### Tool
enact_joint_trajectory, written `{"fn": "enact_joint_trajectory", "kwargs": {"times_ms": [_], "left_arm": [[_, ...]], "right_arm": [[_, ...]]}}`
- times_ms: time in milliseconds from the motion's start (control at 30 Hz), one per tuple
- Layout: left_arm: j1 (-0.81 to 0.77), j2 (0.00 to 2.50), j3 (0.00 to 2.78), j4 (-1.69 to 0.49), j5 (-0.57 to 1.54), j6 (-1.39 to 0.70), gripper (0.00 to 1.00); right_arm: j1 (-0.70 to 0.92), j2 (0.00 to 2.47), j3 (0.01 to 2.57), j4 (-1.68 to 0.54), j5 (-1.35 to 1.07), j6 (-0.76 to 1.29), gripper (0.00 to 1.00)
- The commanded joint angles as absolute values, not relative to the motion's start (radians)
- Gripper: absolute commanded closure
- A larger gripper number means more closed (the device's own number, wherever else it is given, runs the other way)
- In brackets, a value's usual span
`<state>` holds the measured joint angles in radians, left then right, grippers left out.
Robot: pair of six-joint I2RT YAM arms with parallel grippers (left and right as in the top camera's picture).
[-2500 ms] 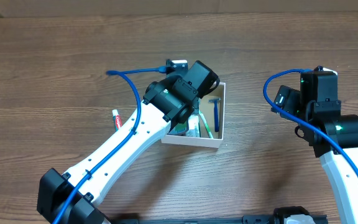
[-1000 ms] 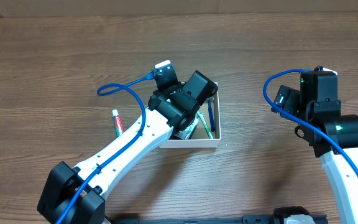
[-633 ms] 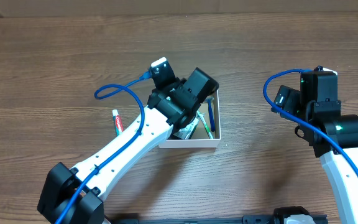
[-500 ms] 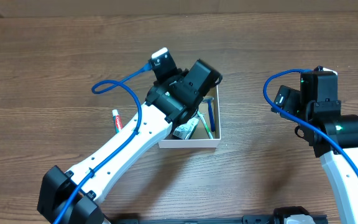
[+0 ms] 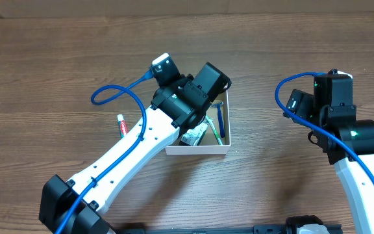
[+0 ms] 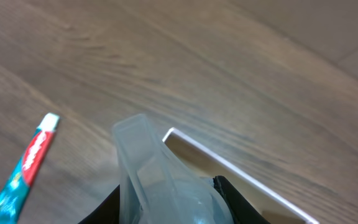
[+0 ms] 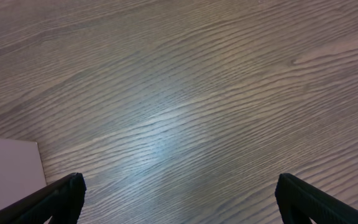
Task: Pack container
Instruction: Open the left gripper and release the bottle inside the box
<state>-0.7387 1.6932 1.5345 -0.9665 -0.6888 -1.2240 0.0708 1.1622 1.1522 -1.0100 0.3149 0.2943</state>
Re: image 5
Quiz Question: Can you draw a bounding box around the green white toothbrush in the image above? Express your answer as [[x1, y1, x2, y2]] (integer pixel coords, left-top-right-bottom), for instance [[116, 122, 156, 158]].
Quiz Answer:
[[205, 115, 223, 146]]

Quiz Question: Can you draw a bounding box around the white cardboard box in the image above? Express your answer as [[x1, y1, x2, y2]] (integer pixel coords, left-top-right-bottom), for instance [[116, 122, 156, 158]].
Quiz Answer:
[[165, 91, 231, 155]]

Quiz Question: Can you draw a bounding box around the red green toothpaste tube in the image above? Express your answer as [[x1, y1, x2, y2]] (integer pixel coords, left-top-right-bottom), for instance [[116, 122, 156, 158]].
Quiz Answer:
[[117, 114, 129, 138]]

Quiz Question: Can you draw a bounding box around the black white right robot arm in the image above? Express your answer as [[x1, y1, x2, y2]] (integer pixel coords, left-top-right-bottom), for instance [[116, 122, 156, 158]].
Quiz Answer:
[[280, 86, 374, 233]]

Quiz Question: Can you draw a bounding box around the blue right camera cable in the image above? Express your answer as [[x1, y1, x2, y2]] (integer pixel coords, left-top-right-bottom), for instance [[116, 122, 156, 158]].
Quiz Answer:
[[274, 71, 374, 234]]

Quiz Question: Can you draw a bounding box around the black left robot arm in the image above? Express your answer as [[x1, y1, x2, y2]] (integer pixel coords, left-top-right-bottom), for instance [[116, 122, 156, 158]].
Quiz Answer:
[[38, 58, 232, 234]]

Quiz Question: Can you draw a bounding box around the blue disposable razor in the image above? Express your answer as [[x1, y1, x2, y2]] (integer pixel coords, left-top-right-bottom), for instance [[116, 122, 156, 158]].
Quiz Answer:
[[211, 101, 225, 138]]

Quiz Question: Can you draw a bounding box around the green white floss packet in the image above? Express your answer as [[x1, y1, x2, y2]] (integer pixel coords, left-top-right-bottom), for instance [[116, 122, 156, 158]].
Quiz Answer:
[[179, 122, 208, 146]]

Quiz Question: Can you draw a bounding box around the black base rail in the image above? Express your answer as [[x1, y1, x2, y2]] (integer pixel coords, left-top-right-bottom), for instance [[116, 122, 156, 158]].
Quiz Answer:
[[114, 224, 343, 234]]

